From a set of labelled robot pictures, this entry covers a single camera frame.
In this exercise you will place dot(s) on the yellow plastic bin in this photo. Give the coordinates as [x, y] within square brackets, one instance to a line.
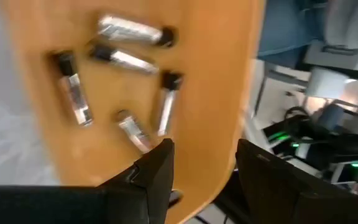
[213, 93]

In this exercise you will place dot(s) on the black device with green lights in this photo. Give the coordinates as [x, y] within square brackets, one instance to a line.
[322, 143]

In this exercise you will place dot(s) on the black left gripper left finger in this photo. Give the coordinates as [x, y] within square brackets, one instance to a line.
[129, 199]

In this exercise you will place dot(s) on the white box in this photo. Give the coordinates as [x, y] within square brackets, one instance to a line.
[328, 82]

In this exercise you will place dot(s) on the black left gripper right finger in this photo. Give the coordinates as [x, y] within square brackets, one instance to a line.
[284, 193]

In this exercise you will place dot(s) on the clear black-capped tube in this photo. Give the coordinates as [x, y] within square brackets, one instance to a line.
[126, 59]
[168, 105]
[129, 31]

